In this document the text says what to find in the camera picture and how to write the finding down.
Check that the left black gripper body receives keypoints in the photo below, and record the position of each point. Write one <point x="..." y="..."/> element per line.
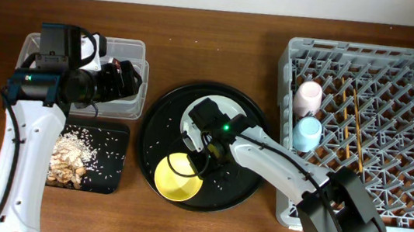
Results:
<point x="108" y="84"/>

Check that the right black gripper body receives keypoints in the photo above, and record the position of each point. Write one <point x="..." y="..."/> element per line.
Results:
<point x="209" y="149"/>

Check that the grey round plate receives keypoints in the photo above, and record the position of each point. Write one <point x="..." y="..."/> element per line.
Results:
<point x="225" y="105"/>

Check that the yellow bowl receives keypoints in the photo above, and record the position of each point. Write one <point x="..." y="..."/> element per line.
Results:
<point x="175" y="187"/>

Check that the food scraps pile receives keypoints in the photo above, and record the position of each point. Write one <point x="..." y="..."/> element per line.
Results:
<point x="72" y="159"/>

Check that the blue cup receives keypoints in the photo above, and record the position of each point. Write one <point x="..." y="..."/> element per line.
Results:
<point x="307" y="134"/>

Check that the pink cup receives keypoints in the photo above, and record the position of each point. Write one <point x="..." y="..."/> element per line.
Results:
<point x="307" y="99"/>

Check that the gold brown snack wrapper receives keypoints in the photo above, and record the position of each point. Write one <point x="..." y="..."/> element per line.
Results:
<point x="114" y="68"/>

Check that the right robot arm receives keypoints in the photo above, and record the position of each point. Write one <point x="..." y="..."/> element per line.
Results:
<point x="326" y="200"/>

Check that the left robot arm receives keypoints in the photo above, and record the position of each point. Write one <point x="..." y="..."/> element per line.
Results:
<point x="31" y="132"/>

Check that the grey dishwasher rack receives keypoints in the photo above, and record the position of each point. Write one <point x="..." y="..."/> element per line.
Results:
<point x="384" y="80"/>

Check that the clear plastic storage bin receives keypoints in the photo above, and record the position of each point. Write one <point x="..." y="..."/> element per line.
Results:
<point x="58" y="74"/>

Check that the round black serving tray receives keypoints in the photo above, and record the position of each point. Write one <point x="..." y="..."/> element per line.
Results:
<point x="222" y="188"/>

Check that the black rectangular tray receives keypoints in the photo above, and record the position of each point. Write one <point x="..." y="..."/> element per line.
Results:
<point x="111" y="141"/>

